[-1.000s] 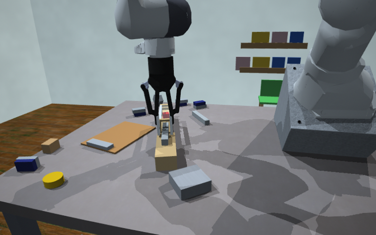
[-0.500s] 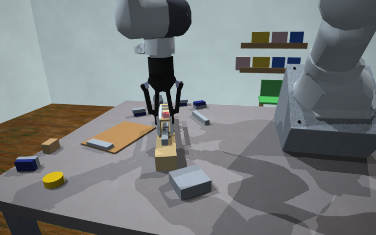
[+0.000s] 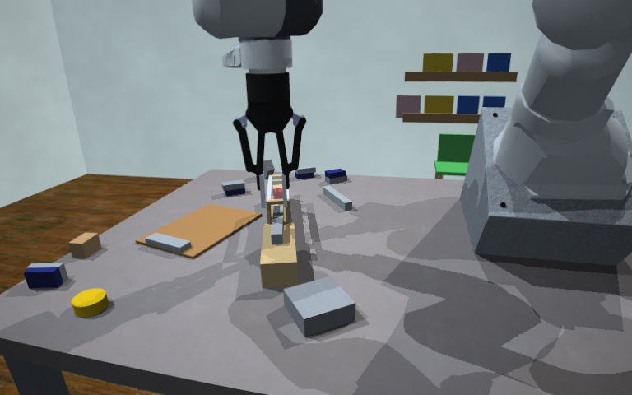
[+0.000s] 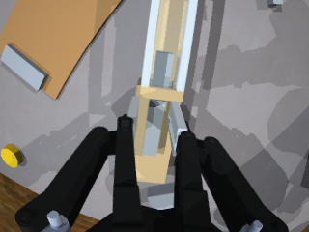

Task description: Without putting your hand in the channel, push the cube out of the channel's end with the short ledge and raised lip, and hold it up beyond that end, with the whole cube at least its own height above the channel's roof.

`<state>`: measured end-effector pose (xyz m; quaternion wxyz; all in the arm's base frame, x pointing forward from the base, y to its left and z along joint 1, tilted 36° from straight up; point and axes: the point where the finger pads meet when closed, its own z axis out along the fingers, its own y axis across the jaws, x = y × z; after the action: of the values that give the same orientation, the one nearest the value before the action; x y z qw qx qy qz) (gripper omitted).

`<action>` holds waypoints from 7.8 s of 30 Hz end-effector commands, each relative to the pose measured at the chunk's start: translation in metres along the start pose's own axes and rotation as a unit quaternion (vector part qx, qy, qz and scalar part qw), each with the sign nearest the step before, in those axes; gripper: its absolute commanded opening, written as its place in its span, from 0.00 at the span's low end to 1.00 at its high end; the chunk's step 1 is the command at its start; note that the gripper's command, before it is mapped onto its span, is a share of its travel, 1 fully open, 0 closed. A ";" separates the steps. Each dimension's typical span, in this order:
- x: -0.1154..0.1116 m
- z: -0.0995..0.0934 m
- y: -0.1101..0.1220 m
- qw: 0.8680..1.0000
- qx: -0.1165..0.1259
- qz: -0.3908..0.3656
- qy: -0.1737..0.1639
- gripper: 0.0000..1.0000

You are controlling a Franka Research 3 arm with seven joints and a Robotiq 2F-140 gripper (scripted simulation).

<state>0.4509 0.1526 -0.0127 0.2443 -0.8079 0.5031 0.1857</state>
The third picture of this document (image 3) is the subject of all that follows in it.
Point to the small tan block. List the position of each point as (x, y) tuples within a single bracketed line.
[(85, 245)]

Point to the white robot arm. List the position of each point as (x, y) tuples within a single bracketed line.
[(560, 127)]

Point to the yellow short cylinder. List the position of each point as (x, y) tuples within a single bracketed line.
[(90, 302)]

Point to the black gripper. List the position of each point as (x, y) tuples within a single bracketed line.
[(264, 93)]

